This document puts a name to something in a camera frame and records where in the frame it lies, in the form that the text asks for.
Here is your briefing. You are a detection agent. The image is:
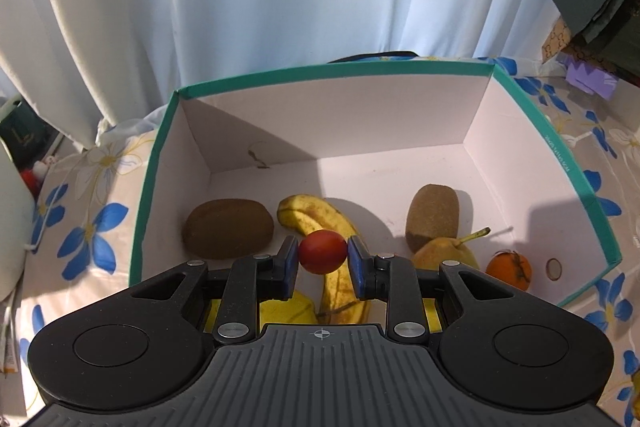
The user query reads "orange tangerine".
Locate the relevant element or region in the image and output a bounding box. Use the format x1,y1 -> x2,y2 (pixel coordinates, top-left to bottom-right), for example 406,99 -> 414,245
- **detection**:
485,248 -> 532,292

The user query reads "yellow pear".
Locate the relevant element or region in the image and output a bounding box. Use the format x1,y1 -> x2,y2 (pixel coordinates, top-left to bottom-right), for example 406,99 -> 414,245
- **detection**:
412,227 -> 492,273

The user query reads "small red toy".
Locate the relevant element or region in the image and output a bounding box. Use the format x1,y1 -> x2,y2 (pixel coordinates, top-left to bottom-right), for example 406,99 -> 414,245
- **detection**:
20,159 -> 56,198

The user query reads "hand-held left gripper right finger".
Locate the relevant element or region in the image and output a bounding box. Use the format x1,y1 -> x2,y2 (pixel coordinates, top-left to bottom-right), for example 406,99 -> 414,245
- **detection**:
347,235 -> 522,346

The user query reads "orange packet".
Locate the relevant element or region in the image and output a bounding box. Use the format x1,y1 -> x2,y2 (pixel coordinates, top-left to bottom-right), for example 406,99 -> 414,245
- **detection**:
0,307 -> 18,375

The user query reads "brown patterned bag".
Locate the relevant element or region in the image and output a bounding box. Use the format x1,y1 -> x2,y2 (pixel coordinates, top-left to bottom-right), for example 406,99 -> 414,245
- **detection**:
542,17 -> 576,62

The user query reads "white cable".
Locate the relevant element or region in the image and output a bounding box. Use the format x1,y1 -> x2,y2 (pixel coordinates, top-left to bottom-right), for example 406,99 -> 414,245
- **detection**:
22,202 -> 56,253

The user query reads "red tomato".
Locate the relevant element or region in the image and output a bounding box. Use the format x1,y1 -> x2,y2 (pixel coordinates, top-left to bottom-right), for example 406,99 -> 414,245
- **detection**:
298,229 -> 348,275

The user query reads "purple bag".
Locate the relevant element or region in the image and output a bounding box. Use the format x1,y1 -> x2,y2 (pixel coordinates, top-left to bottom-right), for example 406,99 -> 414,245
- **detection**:
565,57 -> 621,102

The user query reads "black curved strap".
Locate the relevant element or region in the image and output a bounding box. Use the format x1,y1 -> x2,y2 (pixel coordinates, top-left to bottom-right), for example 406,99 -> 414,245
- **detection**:
327,51 -> 421,64

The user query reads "green cardboard box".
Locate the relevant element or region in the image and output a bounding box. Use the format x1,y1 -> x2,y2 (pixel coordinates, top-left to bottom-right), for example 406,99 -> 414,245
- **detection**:
127,56 -> 623,308

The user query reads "yellow banana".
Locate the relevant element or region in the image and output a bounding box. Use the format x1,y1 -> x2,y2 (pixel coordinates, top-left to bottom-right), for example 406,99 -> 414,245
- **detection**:
276,193 -> 373,325

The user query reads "yellow lemon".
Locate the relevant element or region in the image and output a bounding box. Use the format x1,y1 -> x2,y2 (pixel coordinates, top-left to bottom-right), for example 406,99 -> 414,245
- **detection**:
257,289 -> 321,325

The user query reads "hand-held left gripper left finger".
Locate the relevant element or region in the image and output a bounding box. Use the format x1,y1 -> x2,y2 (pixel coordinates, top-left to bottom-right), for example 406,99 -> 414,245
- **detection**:
129,235 -> 300,347

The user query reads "brown kiwi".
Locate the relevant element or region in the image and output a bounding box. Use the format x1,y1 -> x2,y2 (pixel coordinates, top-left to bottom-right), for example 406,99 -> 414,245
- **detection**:
405,184 -> 460,253
181,198 -> 275,258

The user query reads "floral tablecloth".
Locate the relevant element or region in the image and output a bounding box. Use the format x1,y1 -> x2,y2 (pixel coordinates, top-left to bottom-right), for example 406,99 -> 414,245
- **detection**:
0,56 -> 640,427

